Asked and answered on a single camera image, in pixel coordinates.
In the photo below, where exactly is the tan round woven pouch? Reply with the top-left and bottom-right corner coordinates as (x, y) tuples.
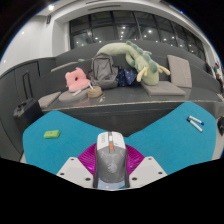
(87, 85), (104, 99)

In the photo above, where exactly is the grey backpack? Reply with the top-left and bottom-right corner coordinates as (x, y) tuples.
(88, 52), (120, 90)

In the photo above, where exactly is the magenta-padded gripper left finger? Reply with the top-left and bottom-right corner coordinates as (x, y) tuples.
(56, 143), (98, 188)

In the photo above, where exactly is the pink plush cushion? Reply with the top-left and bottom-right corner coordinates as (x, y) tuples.
(64, 67), (92, 93)

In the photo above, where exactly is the white marker with black cap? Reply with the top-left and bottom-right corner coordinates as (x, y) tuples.
(186, 118), (204, 133)

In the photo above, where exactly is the black bag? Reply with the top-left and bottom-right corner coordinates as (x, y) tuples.
(216, 115), (224, 136)

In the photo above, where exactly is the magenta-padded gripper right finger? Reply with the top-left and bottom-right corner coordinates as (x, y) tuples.
(125, 144), (168, 188)

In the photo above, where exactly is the navy star-print cloth bag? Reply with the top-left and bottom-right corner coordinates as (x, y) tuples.
(115, 67), (138, 88)

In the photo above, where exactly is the green dragon plush toy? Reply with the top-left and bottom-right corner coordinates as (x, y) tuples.
(96, 40), (171, 86)

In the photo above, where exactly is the large dark window wall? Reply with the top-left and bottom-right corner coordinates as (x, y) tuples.
(68, 9), (207, 62)

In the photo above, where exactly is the grey and white computer mouse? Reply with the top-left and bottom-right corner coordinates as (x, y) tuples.
(94, 131), (129, 185)

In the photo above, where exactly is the upright grey seat cushion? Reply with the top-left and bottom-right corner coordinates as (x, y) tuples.
(166, 54), (193, 89)

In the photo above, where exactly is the flat grey seat cushion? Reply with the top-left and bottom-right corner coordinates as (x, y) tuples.
(140, 80), (187, 97)
(37, 91), (63, 109)

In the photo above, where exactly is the small green eraser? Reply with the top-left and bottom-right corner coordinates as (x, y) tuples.
(43, 129), (62, 139)

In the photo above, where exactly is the white marker with blue cap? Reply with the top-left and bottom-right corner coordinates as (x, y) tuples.
(188, 115), (205, 126)

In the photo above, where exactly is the black suitcase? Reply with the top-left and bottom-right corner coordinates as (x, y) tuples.
(13, 70), (44, 129)

